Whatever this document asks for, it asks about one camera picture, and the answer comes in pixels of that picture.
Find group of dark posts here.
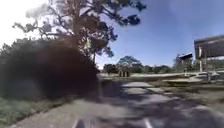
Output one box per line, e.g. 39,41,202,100
118,69,131,78

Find round-crowned tree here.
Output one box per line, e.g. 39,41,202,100
116,55,143,74

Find distant line of trees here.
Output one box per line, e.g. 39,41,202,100
101,54,224,75

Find grey paved path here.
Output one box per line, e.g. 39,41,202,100
9,79,224,128

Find tall dark trees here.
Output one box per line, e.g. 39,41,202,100
12,0,148,68

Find robot's own part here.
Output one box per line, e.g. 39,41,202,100
143,118,154,128
72,116,91,128

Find large dark bush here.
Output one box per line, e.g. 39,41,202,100
0,37,101,102

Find small open shelter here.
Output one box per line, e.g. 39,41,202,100
178,51,195,73

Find grass patch beside shelter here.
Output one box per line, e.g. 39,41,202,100
149,78,224,113

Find large open shelter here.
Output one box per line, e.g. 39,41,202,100
193,33,224,82

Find grass strip beside bush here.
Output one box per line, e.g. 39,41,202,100
0,95,78,127

